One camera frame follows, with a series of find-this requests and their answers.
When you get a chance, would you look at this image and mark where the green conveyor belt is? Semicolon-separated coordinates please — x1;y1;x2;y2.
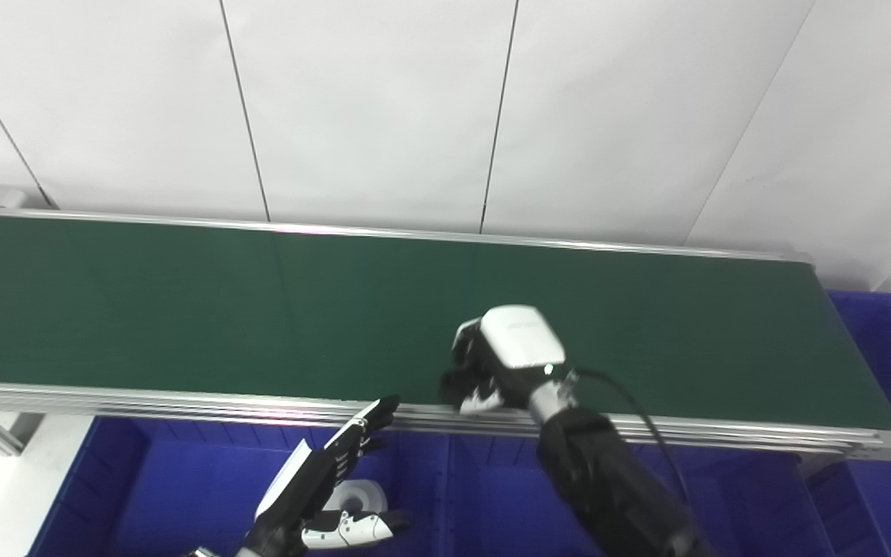
0;205;891;463

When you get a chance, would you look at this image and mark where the empty blue plastic bin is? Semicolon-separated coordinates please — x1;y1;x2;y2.
445;432;830;557

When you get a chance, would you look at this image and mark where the blue bin with white part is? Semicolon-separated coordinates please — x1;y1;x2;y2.
28;416;454;557

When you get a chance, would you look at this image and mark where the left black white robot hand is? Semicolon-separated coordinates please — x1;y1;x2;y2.
241;396;411;557

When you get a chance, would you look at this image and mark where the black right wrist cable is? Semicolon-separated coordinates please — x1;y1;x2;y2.
565;368;695;528

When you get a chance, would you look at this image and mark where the white cylindrical part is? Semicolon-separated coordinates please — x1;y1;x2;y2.
335;480;389;516

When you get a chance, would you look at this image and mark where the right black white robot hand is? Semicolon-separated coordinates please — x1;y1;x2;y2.
440;305;570;415

